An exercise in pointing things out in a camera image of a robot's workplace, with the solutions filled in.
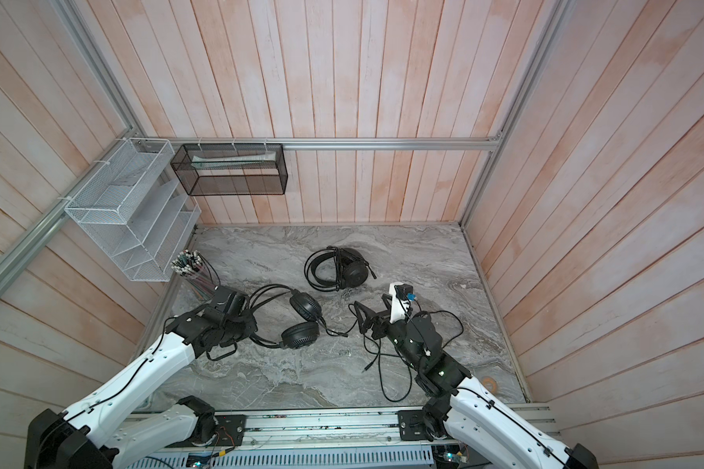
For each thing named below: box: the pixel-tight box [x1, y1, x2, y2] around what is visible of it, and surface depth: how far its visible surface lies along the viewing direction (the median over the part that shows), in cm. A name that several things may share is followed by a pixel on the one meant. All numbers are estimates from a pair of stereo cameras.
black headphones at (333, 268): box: [303, 245, 378, 293], surface depth 103 cm
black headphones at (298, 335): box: [248, 283, 349, 350], surface depth 76 cm
